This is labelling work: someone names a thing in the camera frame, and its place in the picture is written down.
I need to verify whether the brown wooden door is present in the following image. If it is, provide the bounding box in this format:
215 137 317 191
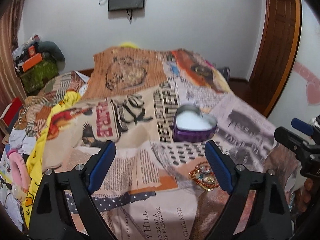
249 0 302 117

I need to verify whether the newspaper print bed sheet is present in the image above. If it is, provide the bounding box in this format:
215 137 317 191
10 45 301 240

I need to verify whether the gold red bracelet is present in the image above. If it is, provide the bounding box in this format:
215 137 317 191
188 161 220 192

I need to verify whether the purple heart-shaped jewelry box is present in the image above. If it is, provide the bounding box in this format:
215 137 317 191
171 104 217 142

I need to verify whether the red box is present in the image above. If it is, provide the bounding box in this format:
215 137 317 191
1 97 23 127

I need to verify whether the dark grey plush pillow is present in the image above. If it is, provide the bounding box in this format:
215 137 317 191
38 41 65 62

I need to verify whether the person's hand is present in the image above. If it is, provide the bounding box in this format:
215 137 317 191
296 178 314 213

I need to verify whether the orange box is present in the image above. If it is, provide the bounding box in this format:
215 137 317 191
22 53 43 72

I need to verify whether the green patterned box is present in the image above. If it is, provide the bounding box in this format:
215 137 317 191
20 60 59 94

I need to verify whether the striped brown curtain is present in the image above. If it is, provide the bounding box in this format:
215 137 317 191
1 0 26 110

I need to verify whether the yellow cartoon cloth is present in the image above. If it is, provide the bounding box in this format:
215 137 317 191
22 91 81 228

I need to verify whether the pink fuzzy slipper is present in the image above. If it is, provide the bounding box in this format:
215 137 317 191
7 150 31 190

